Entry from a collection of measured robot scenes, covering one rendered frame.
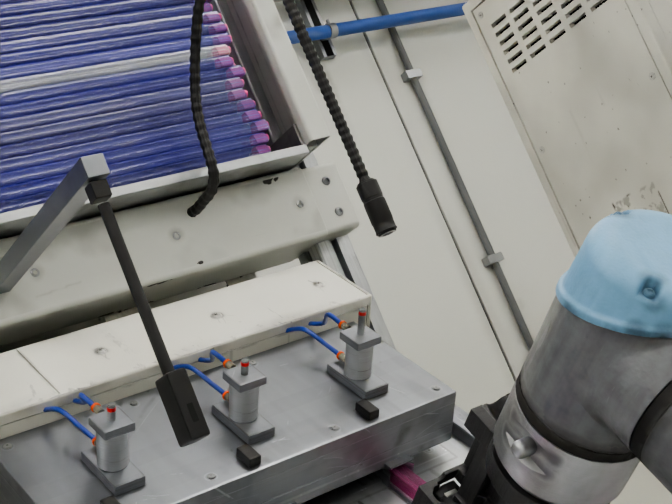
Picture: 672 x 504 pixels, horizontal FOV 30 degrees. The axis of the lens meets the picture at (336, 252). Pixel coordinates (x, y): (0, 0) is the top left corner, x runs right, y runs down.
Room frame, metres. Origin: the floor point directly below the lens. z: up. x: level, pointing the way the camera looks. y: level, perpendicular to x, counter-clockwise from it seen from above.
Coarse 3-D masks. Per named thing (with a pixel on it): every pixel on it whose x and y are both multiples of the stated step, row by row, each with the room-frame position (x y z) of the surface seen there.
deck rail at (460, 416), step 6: (456, 408) 1.08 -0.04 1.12; (456, 414) 1.07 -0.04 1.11; (462, 414) 1.07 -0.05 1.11; (468, 414) 1.08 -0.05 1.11; (456, 420) 1.07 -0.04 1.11; (462, 420) 1.07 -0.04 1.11; (456, 426) 1.06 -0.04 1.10; (462, 426) 1.06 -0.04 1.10; (456, 432) 1.07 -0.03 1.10; (462, 432) 1.06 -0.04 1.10; (468, 432) 1.05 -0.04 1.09; (462, 438) 1.06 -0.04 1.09; (468, 438) 1.06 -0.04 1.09; (474, 438) 1.05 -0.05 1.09; (468, 444) 1.06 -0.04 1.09
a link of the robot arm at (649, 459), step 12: (660, 396) 0.57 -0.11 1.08; (648, 408) 0.58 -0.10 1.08; (660, 408) 0.57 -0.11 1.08; (648, 420) 0.58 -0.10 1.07; (660, 420) 0.57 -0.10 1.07; (636, 432) 0.58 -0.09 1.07; (648, 432) 0.58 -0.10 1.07; (660, 432) 0.57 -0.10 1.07; (636, 444) 0.59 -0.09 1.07; (648, 444) 0.58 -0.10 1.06; (660, 444) 0.57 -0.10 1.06; (636, 456) 0.60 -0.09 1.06; (648, 456) 0.59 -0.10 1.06; (660, 456) 0.58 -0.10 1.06; (648, 468) 0.60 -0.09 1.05; (660, 468) 0.58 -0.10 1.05; (660, 480) 0.59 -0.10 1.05
